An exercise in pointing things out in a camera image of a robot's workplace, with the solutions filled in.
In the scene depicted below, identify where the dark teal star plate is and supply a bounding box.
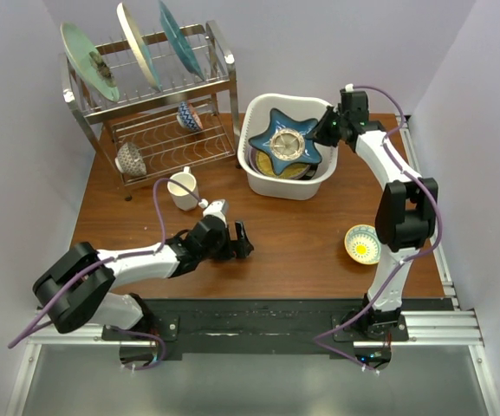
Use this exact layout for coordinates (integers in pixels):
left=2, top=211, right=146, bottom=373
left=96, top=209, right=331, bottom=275
left=248, top=108, right=322, bottom=176

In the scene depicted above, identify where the yellow woven pattern plate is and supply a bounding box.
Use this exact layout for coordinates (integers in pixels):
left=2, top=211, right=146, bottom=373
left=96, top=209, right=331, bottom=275
left=258, top=151, right=310, bottom=179

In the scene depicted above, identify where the black striped rim plate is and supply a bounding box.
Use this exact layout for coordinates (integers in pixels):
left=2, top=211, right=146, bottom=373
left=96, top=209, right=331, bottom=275
left=299, top=164, right=319, bottom=181

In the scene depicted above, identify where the lavender purple plate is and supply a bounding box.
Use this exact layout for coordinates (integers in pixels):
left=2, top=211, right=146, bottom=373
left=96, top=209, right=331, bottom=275
left=248, top=146, right=262, bottom=174

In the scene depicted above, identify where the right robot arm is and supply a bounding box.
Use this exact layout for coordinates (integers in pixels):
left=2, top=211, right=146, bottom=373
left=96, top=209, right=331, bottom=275
left=308, top=84, right=442, bottom=341

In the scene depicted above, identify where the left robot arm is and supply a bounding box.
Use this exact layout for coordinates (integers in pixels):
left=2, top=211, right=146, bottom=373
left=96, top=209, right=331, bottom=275
left=33, top=215, right=254, bottom=340

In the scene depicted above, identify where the white plastic bin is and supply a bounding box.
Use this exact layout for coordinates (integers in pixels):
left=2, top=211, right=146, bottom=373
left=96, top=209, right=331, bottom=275
left=237, top=94, right=338, bottom=200

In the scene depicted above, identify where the white ceramic mug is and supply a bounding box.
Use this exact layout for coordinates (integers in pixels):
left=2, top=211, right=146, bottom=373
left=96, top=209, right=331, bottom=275
left=167, top=166, right=199, bottom=211

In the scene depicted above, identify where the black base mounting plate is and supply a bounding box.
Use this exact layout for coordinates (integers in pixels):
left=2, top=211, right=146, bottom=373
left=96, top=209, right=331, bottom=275
left=101, top=296, right=409, bottom=363

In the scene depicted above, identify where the grey patterned bowl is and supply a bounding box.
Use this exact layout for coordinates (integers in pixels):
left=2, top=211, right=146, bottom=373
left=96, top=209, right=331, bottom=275
left=114, top=142, right=146, bottom=178

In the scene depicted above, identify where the small bowl yellow sun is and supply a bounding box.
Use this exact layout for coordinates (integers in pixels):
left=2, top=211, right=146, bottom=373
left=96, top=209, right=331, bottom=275
left=344, top=224, right=380, bottom=265

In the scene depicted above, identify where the stainless steel dish rack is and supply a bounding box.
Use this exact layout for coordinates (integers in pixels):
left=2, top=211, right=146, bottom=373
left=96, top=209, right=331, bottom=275
left=59, top=20, right=241, bottom=200

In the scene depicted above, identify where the blue zigzag pattern bowl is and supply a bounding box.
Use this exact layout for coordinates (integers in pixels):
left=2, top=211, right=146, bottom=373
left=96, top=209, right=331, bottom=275
left=177, top=101, right=203, bottom=133

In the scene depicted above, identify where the cream teal plate in rack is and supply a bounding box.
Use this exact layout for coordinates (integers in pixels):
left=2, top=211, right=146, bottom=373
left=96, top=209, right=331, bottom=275
left=116, top=2, right=162, bottom=92

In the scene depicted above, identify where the pale green plate in rack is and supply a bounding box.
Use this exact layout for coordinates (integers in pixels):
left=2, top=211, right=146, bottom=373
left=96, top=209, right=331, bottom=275
left=60, top=23, right=120, bottom=102

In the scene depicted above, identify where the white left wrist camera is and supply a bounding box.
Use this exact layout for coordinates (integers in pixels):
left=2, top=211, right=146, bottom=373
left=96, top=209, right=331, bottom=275
left=198, top=198, right=229, bottom=224

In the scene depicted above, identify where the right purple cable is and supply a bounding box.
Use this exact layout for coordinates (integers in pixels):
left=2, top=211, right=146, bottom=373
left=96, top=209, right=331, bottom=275
left=313, top=84, right=444, bottom=369

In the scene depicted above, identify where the aluminium frame rail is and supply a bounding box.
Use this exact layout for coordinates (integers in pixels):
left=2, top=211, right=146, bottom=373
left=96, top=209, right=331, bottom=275
left=394, top=113, right=500, bottom=416

